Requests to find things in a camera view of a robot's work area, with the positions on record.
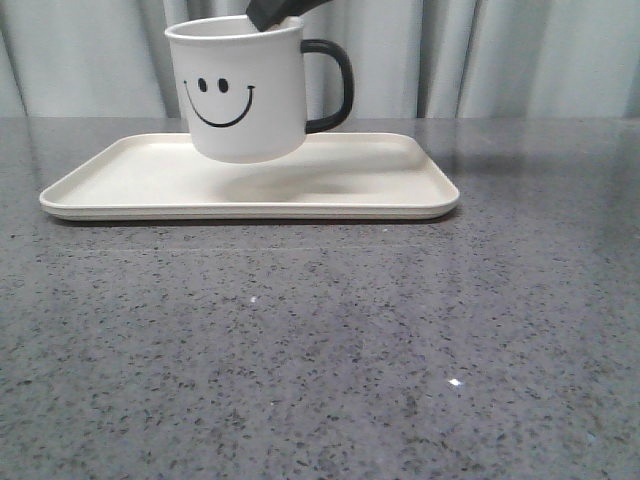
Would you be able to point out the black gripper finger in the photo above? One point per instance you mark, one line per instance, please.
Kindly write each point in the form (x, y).
(265, 14)

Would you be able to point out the white smiley mug black handle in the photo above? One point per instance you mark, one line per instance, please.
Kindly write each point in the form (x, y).
(243, 91)

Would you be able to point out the cream rectangular plastic tray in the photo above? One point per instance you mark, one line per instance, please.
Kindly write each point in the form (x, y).
(331, 176)

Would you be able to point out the pale grey-green curtain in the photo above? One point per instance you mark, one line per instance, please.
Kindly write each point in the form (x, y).
(434, 59)

